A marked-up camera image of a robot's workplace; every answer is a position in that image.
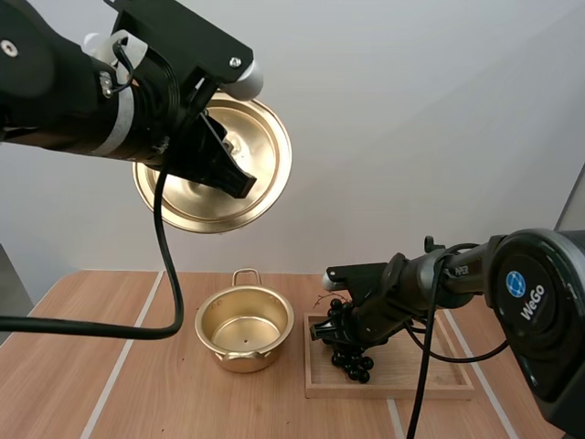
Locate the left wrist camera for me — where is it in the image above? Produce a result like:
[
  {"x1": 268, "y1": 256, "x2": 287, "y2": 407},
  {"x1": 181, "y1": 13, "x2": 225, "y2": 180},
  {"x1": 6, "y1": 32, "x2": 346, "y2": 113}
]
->
[{"x1": 81, "y1": 0, "x2": 265, "y2": 102}]

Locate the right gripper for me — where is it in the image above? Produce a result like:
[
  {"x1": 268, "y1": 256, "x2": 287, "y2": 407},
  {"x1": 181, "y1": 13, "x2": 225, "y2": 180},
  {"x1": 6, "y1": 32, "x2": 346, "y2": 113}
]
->
[{"x1": 309, "y1": 282, "x2": 415, "y2": 351}]

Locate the gold pot with two handles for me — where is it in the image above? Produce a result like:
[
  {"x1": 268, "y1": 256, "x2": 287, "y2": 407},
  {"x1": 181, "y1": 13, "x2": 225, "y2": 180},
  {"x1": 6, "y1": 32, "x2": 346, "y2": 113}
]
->
[{"x1": 194, "y1": 267, "x2": 296, "y2": 374}]

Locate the gold lid with black knob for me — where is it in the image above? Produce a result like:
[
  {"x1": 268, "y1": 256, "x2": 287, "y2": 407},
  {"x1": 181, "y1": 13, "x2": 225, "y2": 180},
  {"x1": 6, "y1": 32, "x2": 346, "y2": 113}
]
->
[{"x1": 132, "y1": 91, "x2": 293, "y2": 235}]

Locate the bunch of dark toy grapes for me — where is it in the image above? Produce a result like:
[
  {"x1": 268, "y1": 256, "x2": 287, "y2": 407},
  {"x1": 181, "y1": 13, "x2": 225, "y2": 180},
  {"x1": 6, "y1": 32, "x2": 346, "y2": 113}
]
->
[{"x1": 312, "y1": 294, "x2": 376, "y2": 385}]

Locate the black cable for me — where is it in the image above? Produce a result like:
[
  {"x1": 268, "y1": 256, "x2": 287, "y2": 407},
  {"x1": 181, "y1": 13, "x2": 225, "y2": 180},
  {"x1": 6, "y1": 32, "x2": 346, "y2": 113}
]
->
[
  {"x1": 0, "y1": 167, "x2": 186, "y2": 342},
  {"x1": 405, "y1": 249, "x2": 452, "y2": 439},
  {"x1": 404, "y1": 322, "x2": 509, "y2": 364}
]

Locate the shallow wooden tray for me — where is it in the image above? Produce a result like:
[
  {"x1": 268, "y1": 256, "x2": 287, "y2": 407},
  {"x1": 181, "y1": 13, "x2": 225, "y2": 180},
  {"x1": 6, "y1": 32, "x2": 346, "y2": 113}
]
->
[{"x1": 303, "y1": 311, "x2": 476, "y2": 401}]

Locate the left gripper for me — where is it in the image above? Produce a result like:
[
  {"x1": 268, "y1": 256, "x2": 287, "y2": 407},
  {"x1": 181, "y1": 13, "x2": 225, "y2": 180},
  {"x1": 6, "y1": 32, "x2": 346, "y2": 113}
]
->
[{"x1": 132, "y1": 58, "x2": 260, "y2": 200}]

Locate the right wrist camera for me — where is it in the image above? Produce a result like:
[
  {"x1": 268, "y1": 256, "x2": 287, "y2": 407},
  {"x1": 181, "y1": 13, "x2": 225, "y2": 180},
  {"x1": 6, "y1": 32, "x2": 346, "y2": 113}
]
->
[{"x1": 321, "y1": 262, "x2": 390, "y2": 294}]

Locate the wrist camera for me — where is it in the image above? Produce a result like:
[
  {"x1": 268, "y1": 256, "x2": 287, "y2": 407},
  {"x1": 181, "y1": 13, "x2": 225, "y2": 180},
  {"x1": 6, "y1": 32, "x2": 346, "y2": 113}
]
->
[
  {"x1": 321, "y1": 262, "x2": 390, "y2": 294},
  {"x1": 81, "y1": 0, "x2": 265, "y2": 102}
]

